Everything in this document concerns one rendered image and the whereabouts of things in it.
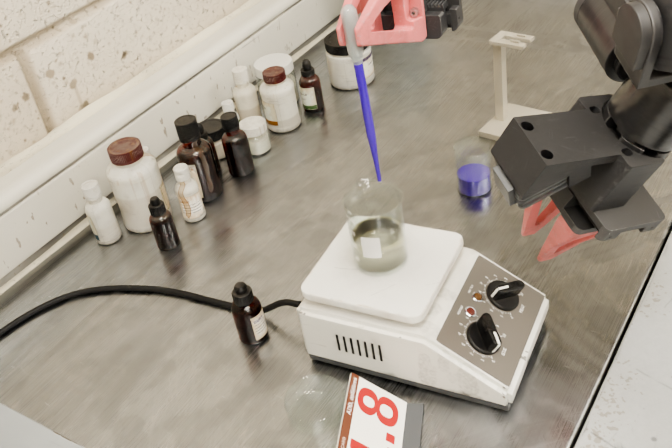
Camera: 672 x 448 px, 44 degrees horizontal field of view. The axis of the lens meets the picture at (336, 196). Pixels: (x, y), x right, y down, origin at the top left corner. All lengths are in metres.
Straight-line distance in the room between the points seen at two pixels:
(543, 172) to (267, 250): 0.46
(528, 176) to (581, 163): 0.04
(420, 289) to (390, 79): 0.57
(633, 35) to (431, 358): 0.33
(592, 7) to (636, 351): 0.32
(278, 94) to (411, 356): 0.51
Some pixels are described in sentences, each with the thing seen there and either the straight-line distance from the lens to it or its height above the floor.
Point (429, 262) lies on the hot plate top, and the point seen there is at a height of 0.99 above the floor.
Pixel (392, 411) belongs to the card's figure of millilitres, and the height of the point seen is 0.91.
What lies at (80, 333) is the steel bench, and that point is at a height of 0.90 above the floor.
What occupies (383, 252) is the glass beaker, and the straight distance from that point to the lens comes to 0.72.
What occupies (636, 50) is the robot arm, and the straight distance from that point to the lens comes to 0.54.
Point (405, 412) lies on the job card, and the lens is 0.74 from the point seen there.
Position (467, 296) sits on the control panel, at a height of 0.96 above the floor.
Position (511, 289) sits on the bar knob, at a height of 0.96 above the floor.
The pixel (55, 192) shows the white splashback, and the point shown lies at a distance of 1.03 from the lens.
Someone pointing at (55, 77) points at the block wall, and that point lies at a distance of 1.06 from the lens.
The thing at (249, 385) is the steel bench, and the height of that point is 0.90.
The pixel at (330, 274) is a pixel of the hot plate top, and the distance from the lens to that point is 0.75.
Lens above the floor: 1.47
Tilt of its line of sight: 35 degrees down
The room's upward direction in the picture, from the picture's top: 10 degrees counter-clockwise
